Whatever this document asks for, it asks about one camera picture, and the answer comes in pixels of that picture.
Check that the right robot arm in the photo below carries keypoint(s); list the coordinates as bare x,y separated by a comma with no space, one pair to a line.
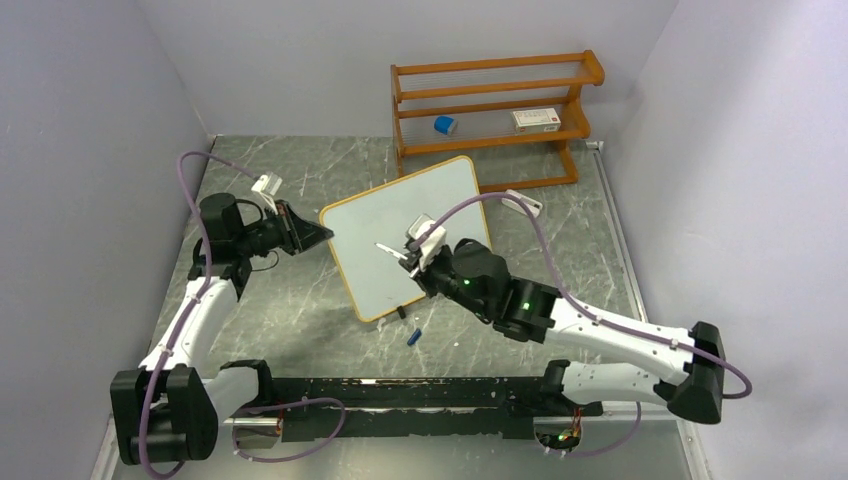
680,369

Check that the white blue whiteboard marker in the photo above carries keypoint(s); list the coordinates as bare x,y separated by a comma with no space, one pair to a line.
392,252

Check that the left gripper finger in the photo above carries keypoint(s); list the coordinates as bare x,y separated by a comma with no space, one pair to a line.
296,224
302,242

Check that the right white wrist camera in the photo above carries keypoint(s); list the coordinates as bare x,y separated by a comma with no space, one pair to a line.
425,227

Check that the orange wooden shelf rack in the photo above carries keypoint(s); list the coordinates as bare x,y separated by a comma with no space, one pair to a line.
481,95

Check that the white whiteboard eraser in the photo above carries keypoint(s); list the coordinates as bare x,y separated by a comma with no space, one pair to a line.
522,204

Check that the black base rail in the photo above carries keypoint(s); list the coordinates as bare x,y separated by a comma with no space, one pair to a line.
381,408

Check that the yellow framed whiteboard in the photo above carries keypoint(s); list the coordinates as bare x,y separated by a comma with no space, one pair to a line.
376,283

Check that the blue marker cap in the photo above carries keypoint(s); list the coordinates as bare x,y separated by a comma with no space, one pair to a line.
414,337

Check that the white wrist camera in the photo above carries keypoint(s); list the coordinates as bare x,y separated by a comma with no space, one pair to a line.
265,188
425,227

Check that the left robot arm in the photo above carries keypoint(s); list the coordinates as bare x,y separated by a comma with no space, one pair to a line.
163,410

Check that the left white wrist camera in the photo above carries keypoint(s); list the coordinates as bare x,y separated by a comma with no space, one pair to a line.
265,188

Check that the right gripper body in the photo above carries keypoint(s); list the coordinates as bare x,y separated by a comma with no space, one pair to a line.
439,275

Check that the blue eraser block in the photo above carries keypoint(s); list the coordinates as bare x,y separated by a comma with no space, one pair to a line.
445,125

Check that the white red cardboard box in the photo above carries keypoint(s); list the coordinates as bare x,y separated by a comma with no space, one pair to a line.
534,121

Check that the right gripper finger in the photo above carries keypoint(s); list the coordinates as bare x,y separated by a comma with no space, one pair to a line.
415,247
412,266

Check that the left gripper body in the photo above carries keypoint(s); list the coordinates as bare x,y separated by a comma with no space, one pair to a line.
281,227

